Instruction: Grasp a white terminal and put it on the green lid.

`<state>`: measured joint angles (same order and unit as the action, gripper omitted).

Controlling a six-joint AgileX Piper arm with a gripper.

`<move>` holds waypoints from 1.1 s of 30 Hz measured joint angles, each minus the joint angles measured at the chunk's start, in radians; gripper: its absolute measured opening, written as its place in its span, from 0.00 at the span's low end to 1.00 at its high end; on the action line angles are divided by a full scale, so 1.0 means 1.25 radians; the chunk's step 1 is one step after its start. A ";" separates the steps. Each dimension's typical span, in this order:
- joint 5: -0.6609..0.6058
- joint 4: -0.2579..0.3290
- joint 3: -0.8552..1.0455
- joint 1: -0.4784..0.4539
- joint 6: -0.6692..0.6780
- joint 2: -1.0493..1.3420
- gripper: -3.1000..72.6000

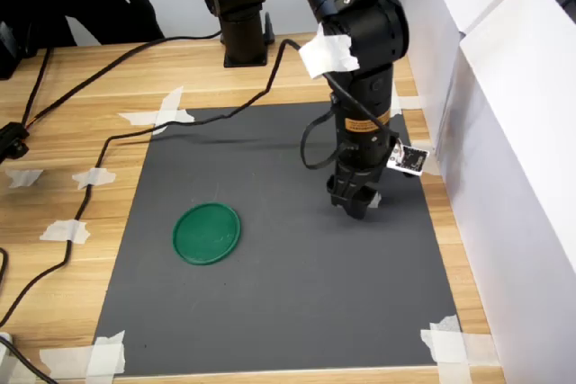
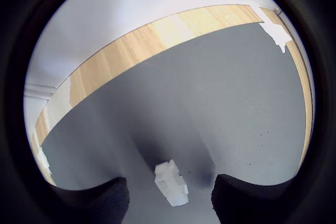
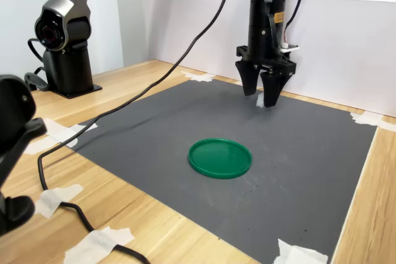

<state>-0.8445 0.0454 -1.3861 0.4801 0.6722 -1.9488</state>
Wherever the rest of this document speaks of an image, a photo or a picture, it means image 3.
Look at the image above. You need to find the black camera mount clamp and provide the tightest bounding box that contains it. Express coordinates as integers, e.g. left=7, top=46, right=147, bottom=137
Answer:
left=0, top=74, right=48, bottom=237

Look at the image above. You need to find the white masking tape piece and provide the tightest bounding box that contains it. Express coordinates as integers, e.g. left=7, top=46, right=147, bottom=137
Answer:
left=180, top=70, right=217, bottom=83
left=33, top=183, right=85, bottom=219
left=62, top=226, right=136, bottom=264
left=350, top=110, right=396, bottom=132
left=24, top=117, right=99, bottom=156
left=273, top=238, right=329, bottom=264

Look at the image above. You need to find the black camera cable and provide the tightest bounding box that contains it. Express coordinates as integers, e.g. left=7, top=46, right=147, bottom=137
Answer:
left=37, top=0, right=303, bottom=264

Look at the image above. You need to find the dark grey mat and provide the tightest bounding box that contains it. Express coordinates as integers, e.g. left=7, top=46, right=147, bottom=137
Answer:
left=72, top=79, right=379, bottom=264

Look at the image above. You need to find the flat ribbon cable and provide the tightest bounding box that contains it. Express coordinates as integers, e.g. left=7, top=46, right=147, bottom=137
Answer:
left=265, top=0, right=288, bottom=49

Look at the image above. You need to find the round green lid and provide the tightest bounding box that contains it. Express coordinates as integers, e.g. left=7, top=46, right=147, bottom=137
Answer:
left=187, top=137, right=253, bottom=181

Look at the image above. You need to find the black arm base cable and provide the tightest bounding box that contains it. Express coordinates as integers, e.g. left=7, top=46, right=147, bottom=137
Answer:
left=24, top=37, right=51, bottom=92

